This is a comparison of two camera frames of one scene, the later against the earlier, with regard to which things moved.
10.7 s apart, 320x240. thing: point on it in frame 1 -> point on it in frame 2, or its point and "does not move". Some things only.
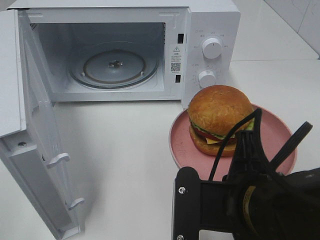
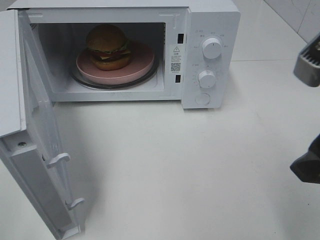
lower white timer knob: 206,78 does not move
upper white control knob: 212,48 does not move
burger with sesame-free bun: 214,111 -> 107,47
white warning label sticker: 176,59 does not move
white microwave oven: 149,53 does not move
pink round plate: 276,134 -> 141,60
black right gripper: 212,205 -> 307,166
